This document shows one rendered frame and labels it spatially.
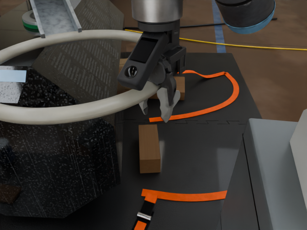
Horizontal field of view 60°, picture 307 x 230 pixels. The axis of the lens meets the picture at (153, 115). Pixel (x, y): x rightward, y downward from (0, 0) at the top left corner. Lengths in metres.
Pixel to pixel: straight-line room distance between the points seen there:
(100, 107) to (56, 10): 0.63
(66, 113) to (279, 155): 0.43
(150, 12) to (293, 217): 0.41
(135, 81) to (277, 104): 1.96
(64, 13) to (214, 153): 1.19
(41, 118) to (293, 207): 0.46
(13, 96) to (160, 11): 0.62
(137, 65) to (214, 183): 1.21
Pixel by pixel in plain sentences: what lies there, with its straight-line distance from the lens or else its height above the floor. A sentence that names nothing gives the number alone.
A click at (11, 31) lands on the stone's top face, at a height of 0.85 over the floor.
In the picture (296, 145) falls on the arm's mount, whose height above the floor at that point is 0.87.
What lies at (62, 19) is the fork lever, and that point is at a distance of 1.01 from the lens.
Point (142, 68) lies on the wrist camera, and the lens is 0.46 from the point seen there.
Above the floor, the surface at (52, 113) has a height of 0.98.
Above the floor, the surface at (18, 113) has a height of 0.98.
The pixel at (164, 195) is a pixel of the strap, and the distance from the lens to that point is 1.51.
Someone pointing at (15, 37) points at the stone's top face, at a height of 0.85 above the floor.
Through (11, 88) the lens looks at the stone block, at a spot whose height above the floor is 0.80.
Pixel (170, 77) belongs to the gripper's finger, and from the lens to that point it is 0.50.
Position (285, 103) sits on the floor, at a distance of 2.37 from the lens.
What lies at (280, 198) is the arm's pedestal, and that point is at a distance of 0.54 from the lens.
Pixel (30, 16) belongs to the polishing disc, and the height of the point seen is 0.88.
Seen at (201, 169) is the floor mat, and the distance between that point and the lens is 1.64.
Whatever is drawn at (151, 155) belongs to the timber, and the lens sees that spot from 1.53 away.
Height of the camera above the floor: 1.26
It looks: 39 degrees down
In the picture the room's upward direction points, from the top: straight up
